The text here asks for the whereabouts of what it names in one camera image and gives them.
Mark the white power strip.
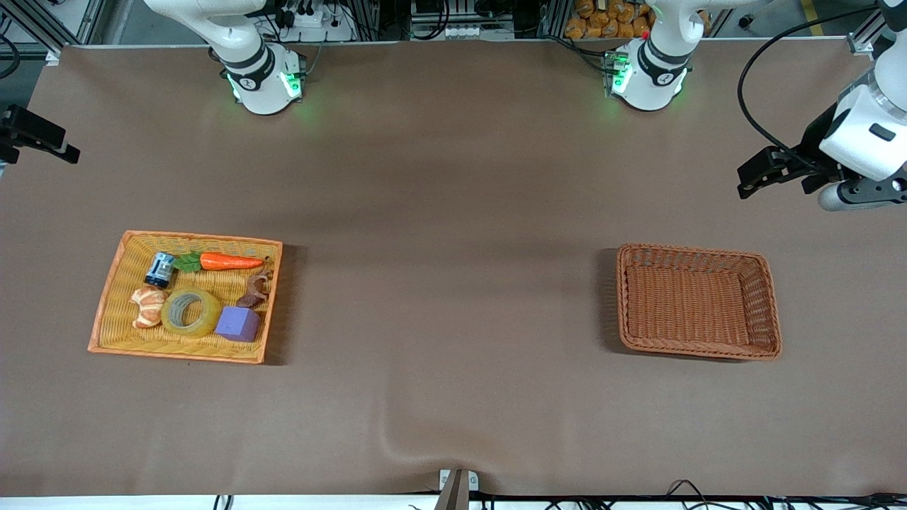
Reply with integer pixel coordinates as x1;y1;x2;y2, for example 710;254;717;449
273;0;359;42

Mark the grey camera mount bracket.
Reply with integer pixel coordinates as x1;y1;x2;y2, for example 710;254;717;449
438;468;480;510

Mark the pile of orange toy breads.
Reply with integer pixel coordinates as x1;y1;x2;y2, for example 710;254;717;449
565;0;654;40

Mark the purple cube block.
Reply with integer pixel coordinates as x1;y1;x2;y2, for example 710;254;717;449
214;305;261;344

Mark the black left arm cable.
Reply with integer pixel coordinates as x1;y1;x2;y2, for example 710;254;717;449
737;6;883;174

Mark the yellowish clear tape roll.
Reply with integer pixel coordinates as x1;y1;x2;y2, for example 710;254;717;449
161;287;223;339

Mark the brown toy pretzel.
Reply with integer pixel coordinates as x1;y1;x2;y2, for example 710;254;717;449
236;269;275;309

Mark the aluminium frame profile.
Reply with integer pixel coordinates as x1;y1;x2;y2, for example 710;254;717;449
0;0;107;61

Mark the orange woven tray basket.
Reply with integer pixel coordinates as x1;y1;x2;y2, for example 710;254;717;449
87;230;283;365

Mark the white socket bar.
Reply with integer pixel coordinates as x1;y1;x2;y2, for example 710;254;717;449
411;23;517;41

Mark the toy croissant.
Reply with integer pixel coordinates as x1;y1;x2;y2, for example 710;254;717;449
129;285;169;329

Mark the brown wicker basket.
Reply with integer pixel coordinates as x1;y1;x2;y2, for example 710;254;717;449
615;243;783;361

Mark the blue battery can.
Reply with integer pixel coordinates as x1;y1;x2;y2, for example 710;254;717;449
144;251;176;289

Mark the orange toy carrot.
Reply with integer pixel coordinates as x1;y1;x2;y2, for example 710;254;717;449
172;251;266;274

